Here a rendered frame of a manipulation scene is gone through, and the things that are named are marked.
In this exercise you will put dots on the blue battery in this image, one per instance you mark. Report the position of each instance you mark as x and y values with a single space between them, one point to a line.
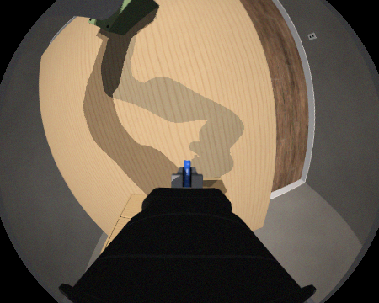
187 164

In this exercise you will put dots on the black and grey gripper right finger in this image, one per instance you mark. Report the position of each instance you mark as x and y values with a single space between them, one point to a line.
196 180

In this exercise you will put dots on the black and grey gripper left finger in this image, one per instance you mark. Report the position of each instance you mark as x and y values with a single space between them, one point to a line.
177 180

